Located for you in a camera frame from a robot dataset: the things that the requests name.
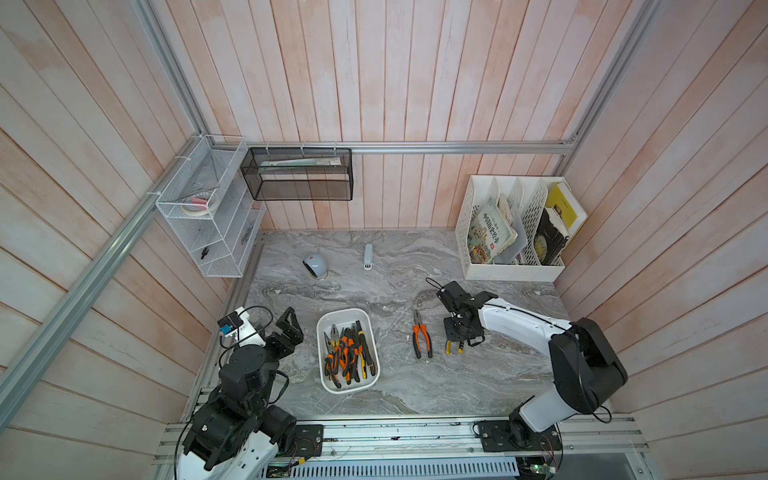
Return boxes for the yellow black pliers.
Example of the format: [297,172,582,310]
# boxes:
[444,340,465,356]

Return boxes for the orange black pliers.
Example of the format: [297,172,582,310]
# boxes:
[412,310,434,359]

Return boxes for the white plastic storage box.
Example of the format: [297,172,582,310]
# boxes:
[316,308,381,395]

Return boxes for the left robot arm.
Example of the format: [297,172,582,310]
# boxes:
[173,307,304,479]

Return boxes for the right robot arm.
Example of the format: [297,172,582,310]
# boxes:
[427,278,628,450]

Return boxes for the orange pliers in box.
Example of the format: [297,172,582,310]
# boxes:
[324,325,360,389]

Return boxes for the light blue round clock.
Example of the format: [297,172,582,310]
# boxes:
[302,254,328,280]

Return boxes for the illustrated history book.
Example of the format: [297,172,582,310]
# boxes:
[467,200,518,264]

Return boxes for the white file organizer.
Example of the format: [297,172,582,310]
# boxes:
[455,175,575,282]

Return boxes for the black book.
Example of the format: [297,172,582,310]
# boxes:
[533,207,570,265]

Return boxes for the yellow book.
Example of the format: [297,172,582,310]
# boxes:
[545,182,588,237]

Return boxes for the tape roll on shelf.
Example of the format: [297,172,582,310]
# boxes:
[179,191,219,218]

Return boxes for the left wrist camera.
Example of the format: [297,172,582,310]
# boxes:
[218,307,266,350]

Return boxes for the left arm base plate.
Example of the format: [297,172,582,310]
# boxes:
[278,424,324,458]

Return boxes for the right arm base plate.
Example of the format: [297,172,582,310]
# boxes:
[473,420,562,453]

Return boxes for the white wire wall shelf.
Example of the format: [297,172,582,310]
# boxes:
[156,135,266,278]

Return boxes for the black mesh wall basket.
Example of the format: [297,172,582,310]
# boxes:
[240,146,354,202]

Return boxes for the aluminium front rail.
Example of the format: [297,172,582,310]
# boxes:
[149,414,661,479]

